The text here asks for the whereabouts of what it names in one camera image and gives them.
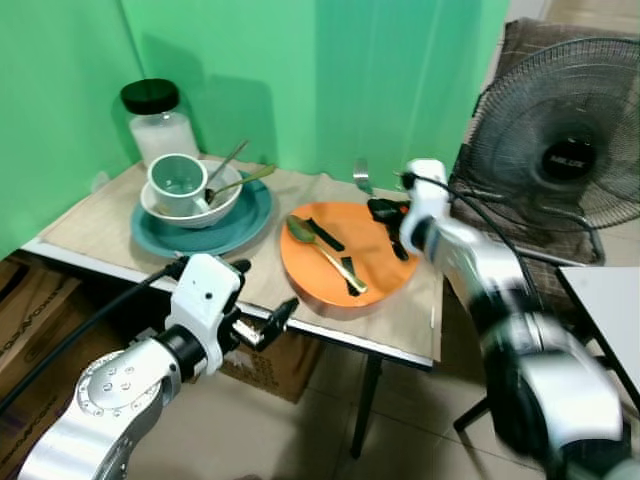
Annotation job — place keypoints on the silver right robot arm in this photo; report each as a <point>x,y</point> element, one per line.
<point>530,370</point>

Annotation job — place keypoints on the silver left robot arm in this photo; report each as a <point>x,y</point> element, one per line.
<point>110,395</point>

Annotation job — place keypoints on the orange plate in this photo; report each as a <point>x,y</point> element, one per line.
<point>385,270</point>

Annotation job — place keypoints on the teal plate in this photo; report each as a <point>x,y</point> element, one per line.
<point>240,232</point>

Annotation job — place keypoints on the silver fork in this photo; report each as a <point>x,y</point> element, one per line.
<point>362,177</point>

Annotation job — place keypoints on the small brown cardboard box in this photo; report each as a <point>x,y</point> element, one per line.
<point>285,365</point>

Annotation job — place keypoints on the white bowl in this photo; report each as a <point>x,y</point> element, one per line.
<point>222,205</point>

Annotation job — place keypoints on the silver spoon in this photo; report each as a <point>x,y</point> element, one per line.
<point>230,162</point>

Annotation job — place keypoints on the pale green cup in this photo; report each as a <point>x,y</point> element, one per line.
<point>175,182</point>

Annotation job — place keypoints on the beige table mat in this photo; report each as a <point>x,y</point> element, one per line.
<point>110,225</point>

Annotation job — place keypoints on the white table black legs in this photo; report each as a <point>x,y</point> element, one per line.
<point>100,268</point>

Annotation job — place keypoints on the green backdrop cloth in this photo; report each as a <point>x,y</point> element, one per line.
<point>320,80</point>

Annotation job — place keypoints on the glass jar black lid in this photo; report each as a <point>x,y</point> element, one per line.
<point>160,130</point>

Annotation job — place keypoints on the black standing fan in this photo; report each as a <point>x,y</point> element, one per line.
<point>565,120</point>

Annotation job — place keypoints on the small white side table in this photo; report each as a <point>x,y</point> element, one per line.
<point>610,310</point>

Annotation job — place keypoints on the large brown cardboard box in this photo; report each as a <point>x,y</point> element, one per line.
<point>35,320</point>

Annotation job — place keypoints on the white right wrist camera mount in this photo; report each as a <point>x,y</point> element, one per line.
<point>425,200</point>

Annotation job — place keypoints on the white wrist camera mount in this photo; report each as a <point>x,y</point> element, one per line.
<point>205,295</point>
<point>425,200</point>

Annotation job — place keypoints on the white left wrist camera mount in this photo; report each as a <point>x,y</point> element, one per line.
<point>205,295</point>

